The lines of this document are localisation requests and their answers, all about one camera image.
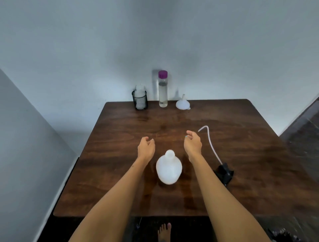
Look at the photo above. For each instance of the person's right hand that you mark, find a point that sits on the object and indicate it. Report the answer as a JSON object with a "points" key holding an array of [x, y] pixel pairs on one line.
{"points": [[193, 147]]}

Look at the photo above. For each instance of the person's left hand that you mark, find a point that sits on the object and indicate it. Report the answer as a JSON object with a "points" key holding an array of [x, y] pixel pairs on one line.
{"points": [[145, 149]]}

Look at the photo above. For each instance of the white spray bottle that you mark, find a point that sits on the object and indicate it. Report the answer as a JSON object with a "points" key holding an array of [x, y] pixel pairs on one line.
{"points": [[169, 170]]}

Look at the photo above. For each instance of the black spray trigger with tube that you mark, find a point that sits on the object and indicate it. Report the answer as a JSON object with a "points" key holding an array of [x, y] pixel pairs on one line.
{"points": [[225, 174]]}

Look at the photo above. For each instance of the white plastic funnel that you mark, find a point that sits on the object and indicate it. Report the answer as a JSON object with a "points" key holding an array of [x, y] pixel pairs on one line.
{"points": [[182, 105]]}

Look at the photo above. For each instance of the clear water bottle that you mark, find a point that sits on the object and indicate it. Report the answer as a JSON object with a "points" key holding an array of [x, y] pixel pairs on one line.
{"points": [[163, 96]]}

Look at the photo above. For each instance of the purple bottle cap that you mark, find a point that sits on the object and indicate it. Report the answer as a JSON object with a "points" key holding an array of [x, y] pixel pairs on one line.
{"points": [[163, 74]]}

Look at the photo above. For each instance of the person's right forearm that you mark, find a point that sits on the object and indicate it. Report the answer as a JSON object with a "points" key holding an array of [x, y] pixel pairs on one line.
{"points": [[229, 207]]}

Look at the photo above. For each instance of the person's left forearm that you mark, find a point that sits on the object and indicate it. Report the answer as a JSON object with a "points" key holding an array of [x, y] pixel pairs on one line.
{"points": [[112, 207]]}

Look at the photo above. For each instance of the dark wooden table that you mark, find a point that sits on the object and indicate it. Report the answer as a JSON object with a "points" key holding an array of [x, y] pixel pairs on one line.
{"points": [[112, 137]]}

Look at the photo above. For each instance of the black mesh holder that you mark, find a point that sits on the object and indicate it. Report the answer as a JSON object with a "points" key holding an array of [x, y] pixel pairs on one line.
{"points": [[140, 104]]}

